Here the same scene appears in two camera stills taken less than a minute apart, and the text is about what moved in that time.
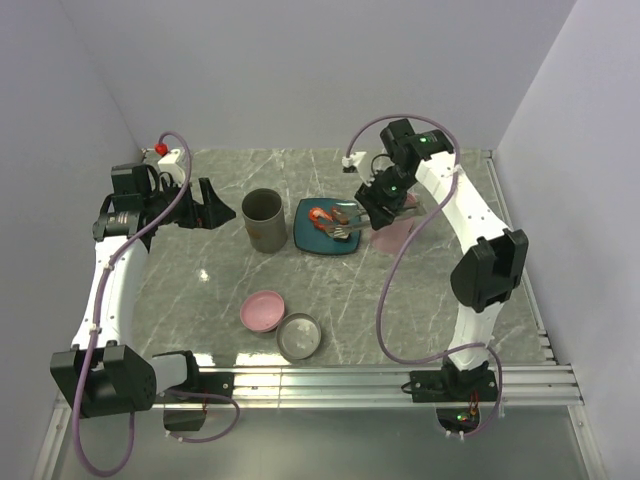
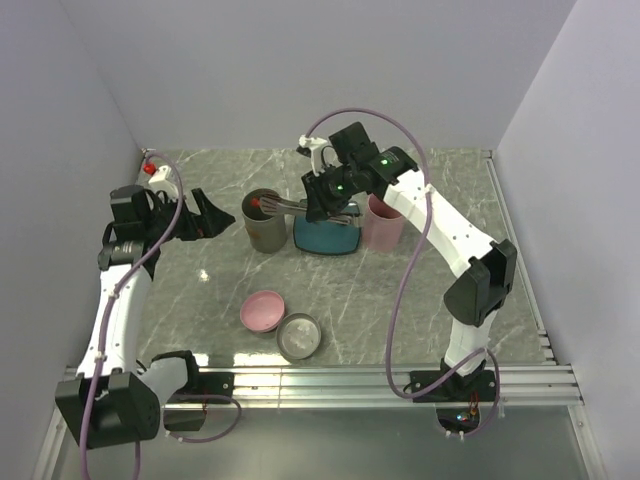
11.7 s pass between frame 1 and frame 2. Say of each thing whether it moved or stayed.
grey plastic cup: stayed
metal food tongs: moved
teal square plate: stayed
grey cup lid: stayed
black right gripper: moved
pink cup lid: stayed
